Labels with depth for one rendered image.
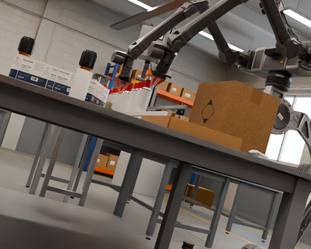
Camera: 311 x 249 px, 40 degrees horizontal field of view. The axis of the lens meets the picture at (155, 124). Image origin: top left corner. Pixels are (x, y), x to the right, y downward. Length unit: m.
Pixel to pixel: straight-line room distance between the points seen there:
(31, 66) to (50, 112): 1.29
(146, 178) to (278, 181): 6.55
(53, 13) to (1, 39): 1.26
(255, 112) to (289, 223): 0.49
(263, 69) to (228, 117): 0.85
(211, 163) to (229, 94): 0.45
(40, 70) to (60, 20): 7.71
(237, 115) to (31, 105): 0.86
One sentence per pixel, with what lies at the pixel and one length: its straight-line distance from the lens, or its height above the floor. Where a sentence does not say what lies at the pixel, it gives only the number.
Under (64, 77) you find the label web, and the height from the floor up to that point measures 1.02.
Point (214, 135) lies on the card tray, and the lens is 1.37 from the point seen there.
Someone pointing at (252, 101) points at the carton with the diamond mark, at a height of 1.07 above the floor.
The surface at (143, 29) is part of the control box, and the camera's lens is 2.64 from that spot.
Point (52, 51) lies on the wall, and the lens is 10.06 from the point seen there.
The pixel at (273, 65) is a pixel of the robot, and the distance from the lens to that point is 2.49.
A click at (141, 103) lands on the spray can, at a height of 0.96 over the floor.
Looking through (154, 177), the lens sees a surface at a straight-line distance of 8.08.
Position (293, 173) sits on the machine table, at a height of 0.82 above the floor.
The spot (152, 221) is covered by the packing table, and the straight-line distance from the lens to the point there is 4.00.
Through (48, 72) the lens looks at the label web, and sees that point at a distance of 2.50.
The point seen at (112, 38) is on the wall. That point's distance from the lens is 10.50.
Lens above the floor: 0.74
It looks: 4 degrees up
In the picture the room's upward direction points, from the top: 17 degrees clockwise
